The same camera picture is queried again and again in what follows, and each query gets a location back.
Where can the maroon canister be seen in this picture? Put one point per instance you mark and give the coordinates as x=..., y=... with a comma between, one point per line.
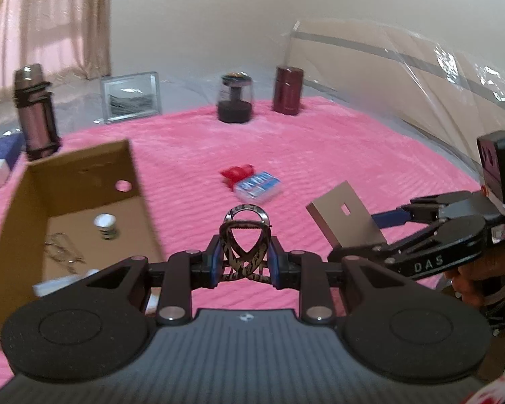
x=287, y=90

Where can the red plastic object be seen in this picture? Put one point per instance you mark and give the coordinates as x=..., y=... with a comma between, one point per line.
x=235, y=173

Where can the small clear plastic pack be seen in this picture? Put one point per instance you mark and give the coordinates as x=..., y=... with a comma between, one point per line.
x=259, y=187

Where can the pink curtain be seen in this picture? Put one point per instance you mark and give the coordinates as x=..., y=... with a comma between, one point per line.
x=46, y=21

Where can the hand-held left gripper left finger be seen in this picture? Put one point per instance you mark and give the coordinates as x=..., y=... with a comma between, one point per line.
x=213, y=261

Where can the dark blue white box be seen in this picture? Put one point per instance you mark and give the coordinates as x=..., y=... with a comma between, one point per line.
x=0, y=155

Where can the pink ribbed blanket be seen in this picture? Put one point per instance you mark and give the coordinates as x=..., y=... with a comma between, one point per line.
x=362, y=155

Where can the beige square box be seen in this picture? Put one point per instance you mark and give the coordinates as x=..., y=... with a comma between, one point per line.
x=349, y=227

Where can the silver picture frame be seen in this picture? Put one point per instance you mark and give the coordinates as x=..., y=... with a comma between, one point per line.
x=130, y=99

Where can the person's right hand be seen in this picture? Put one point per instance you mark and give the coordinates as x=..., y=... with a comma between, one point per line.
x=471, y=280

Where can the clear plastic sheet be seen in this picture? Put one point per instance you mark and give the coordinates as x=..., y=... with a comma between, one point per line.
x=404, y=84

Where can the small white jar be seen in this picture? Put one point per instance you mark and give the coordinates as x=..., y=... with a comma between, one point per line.
x=105, y=224

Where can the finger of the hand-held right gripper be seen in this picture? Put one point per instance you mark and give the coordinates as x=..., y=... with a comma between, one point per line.
x=446, y=231
x=389, y=219

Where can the dark clear jar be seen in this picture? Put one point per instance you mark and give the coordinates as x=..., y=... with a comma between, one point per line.
x=235, y=109

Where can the brown cardboard box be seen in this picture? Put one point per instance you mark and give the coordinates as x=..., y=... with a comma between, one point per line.
x=75, y=164

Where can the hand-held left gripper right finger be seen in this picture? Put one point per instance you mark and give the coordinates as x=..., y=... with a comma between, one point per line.
x=273, y=265

